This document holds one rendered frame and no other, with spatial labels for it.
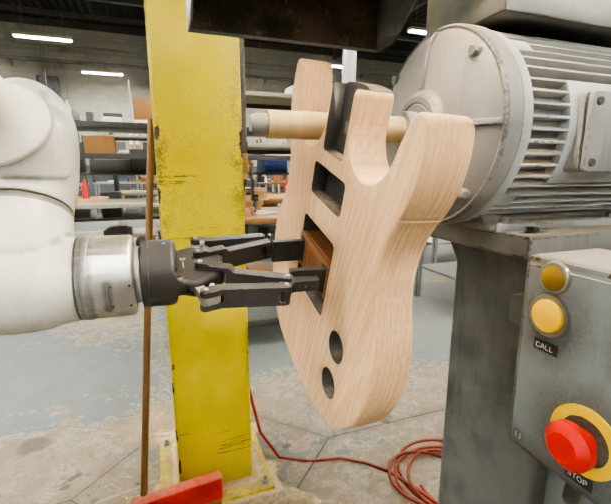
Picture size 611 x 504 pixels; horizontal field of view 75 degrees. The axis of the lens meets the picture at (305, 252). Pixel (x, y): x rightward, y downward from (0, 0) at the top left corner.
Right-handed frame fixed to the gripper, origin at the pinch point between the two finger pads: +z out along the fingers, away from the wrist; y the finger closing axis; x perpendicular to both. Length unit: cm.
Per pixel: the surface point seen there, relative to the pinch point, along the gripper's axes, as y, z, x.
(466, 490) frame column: 11, 32, -44
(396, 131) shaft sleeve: -3.5, 10.8, 16.4
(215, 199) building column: -84, -1, -24
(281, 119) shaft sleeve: -3.6, -4.3, 17.0
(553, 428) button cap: 27.6, 12.2, -1.2
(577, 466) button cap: 30.3, 12.2, -2.2
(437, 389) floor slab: -82, 122, -136
